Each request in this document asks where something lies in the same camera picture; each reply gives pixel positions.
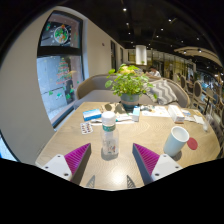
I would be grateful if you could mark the white cylindrical column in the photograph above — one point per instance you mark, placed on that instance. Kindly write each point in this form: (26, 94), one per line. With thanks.
(141, 55)

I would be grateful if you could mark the decorated glass window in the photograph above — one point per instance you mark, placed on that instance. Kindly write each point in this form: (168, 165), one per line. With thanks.
(60, 76)

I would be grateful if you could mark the large printed paper leaflet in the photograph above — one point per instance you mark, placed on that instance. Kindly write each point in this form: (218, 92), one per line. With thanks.
(156, 111)

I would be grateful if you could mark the group of ceiling spotlights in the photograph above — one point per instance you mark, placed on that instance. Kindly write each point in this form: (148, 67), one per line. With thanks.
(124, 9)

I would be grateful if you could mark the small light blue box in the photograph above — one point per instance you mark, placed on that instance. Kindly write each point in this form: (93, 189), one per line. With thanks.
(136, 114)

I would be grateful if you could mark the long white box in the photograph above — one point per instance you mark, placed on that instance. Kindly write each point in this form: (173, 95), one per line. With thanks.
(175, 113)

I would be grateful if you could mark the clear plastic water bottle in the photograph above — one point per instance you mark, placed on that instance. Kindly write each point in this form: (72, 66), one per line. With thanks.
(110, 141)

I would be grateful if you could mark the grey curved sofa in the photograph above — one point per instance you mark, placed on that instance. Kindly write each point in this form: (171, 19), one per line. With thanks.
(95, 95)

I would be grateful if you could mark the green potted plant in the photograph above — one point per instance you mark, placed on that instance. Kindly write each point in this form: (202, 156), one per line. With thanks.
(128, 85)

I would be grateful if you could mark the flat round red coaster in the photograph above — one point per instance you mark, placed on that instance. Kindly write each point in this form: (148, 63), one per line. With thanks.
(193, 144)

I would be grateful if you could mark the white paper napkin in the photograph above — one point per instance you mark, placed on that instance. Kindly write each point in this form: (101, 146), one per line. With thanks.
(198, 119)

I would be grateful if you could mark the grey white chevron cushion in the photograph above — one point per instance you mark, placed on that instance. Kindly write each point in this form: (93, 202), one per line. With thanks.
(164, 91)

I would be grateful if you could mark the pill blister pack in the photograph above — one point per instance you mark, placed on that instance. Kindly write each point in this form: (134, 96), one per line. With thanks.
(86, 128)

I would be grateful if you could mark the person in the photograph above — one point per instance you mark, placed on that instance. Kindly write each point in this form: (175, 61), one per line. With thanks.
(126, 69)
(154, 72)

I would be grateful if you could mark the group of round-backed chairs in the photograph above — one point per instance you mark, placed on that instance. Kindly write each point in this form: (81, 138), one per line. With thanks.
(197, 90)

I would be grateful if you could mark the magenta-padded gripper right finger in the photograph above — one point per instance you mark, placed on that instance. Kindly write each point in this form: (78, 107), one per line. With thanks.
(165, 165)

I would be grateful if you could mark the small blue white pack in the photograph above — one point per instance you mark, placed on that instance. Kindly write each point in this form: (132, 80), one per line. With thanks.
(186, 112)

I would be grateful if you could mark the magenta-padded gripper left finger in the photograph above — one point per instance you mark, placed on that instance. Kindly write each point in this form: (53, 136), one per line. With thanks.
(58, 165)

